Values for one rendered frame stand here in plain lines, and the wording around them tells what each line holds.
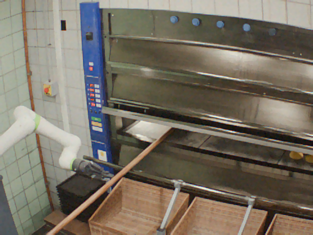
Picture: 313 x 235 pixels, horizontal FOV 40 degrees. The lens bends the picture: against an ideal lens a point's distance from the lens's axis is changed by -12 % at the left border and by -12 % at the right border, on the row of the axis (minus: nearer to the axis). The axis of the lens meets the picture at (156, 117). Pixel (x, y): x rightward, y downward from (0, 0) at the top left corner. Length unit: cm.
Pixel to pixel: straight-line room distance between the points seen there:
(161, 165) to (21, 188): 137
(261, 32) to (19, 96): 208
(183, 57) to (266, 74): 55
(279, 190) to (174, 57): 108
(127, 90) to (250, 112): 88
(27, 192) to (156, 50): 184
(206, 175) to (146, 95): 65
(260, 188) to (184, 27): 112
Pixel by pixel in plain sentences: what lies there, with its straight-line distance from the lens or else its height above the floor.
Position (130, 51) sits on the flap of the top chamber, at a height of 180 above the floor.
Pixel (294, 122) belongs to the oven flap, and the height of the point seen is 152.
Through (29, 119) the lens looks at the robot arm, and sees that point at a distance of 267.
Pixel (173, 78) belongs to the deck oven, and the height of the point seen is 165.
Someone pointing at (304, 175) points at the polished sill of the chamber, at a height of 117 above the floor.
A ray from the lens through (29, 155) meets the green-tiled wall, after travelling 399.
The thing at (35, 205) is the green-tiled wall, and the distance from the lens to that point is 420.
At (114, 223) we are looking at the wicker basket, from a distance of 343.
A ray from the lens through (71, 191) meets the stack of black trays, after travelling 341.
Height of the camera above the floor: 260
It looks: 23 degrees down
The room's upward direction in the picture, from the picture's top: 3 degrees counter-clockwise
